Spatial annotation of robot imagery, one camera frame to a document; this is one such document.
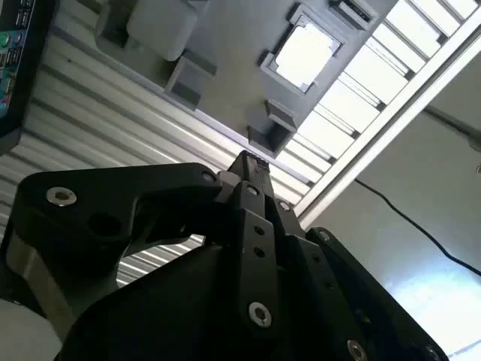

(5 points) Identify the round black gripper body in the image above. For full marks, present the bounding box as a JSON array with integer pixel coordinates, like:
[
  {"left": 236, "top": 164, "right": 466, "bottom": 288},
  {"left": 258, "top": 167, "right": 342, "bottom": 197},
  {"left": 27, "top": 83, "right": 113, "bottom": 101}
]
[{"left": 56, "top": 244, "right": 341, "bottom": 361}]

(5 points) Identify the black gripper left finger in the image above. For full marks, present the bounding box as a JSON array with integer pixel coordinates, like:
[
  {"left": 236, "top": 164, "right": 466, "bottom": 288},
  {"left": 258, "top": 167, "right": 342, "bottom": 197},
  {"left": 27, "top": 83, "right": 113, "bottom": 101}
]
[{"left": 0, "top": 150, "right": 281, "bottom": 334}]

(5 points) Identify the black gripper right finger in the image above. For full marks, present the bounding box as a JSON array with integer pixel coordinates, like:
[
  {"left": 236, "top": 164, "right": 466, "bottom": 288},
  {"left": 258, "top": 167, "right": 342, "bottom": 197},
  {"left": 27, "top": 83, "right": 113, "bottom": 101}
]
[{"left": 257, "top": 156, "right": 450, "bottom": 361}]

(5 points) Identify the silver square CPU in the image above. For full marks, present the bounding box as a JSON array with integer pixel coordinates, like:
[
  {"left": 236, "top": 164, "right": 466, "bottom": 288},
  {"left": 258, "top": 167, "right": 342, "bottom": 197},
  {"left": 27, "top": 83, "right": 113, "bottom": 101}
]
[{"left": 274, "top": 22, "right": 343, "bottom": 91}]

